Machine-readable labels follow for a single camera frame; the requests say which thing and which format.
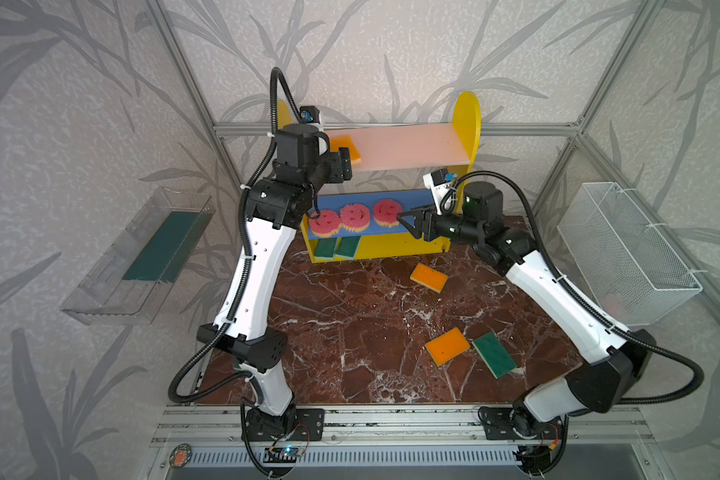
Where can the white wire mesh basket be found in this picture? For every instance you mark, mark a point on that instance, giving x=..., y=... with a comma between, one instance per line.
x=632, y=271

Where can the pink smiley sponge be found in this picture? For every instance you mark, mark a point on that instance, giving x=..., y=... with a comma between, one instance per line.
x=325, y=225
x=355, y=217
x=385, y=213

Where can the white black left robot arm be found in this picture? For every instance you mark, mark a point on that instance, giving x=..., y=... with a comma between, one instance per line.
x=281, y=191

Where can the clear plastic wall bin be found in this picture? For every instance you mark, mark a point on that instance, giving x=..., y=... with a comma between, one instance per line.
x=103, y=297

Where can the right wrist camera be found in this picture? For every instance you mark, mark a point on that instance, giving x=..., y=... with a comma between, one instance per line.
x=440, y=183

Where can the green sponge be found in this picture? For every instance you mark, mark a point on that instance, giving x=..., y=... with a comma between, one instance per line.
x=494, y=355
x=325, y=248
x=347, y=247

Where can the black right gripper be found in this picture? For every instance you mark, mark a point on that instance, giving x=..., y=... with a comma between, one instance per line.
x=428, y=222

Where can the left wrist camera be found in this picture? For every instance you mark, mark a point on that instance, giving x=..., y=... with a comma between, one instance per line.
x=310, y=114

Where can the aluminium front rail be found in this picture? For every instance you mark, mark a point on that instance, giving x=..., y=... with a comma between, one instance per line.
x=401, y=424

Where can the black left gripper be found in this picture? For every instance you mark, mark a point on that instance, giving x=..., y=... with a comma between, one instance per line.
x=342, y=164

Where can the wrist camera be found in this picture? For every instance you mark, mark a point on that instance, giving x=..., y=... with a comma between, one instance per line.
x=310, y=114
x=440, y=183

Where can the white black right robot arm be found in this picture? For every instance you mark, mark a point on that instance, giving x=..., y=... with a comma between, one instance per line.
x=615, y=357

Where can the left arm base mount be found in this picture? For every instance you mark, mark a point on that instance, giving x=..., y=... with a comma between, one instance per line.
x=301, y=424

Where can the orange sponge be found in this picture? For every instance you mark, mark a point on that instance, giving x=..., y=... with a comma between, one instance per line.
x=337, y=143
x=447, y=346
x=429, y=277

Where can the yellow shelf with coloured boards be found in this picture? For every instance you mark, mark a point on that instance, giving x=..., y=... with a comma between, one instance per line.
x=429, y=147

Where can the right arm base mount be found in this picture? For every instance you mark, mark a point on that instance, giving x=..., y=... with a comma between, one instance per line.
x=510, y=424

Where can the green pad in clear bin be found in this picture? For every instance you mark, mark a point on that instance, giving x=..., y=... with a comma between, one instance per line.
x=167, y=251

